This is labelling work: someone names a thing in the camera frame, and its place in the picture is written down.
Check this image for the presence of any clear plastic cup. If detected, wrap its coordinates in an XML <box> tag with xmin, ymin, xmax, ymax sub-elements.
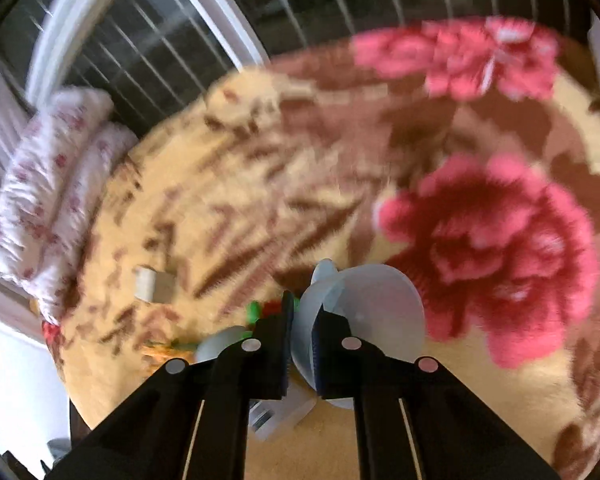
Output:
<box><xmin>290</xmin><ymin>259</ymin><xmax>426</xmax><ymax>408</ymax></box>

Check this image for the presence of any orange toy dinosaur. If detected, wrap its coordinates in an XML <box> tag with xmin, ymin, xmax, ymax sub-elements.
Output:
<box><xmin>140</xmin><ymin>341</ymin><xmax>201</xmax><ymax>364</ymax></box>

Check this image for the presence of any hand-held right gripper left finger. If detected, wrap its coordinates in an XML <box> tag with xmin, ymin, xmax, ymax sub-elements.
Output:
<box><xmin>42</xmin><ymin>291</ymin><xmax>297</xmax><ymax>480</ymax></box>

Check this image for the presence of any yellow floral printed blanket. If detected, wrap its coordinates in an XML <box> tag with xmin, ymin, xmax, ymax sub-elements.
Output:
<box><xmin>40</xmin><ymin>15</ymin><xmax>600</xmax><ymax>480</ymax></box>

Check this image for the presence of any white floral folded quilt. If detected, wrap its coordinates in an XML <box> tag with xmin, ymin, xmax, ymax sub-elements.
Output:
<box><xmin>0</xmin><ymin>89</ymin><xmax>140</xmax><ymax>326</ymax></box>

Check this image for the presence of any green red plastic toy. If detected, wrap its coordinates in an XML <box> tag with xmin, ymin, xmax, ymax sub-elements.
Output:
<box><xmin>245</xmin><ymin>300</ymin><xmax>286</xmax><ymax>327</ymax></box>

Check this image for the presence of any white window frame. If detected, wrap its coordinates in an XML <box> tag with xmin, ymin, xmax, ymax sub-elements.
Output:
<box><xmin>25</xmin><ymin>0</ymin><xmax>271</xmax><ymax>111</ymax></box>

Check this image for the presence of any wooden block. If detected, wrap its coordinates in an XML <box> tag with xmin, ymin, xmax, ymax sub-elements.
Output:
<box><xmin>132</xmin><ymin>266</ymin><xmax>177</xmax><ymax>305</ymax></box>

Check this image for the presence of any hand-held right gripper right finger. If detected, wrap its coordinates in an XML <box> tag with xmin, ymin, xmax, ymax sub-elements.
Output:
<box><xmin>310</xmin><ymin>305</ymin><xmax>563</xmax><ymax>480</ymax></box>

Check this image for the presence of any metal window grille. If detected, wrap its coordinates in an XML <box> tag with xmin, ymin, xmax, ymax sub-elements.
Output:
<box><xmin>0</xmin><ymin>0</ymin><xmax>596</xmax><ymax>126</ymax></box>

